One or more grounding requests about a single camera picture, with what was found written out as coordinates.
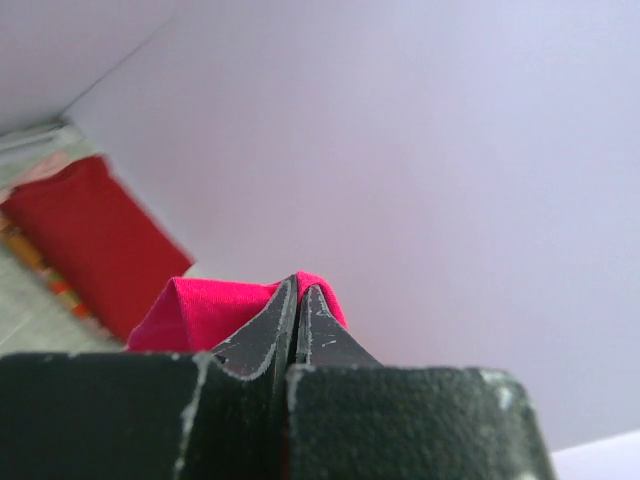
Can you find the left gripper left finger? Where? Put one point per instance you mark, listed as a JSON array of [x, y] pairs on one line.
[[217, 414]]

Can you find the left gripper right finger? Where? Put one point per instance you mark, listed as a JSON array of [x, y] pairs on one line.
[[351, 417]]

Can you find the pink t shirt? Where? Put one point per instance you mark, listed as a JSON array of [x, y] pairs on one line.
[[197, 314]]

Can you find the folded red t shirt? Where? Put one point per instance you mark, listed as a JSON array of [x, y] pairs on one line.
[[99, 239]]

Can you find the aluminium frame rail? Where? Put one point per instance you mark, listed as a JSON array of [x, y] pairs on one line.
[[34, 135]]

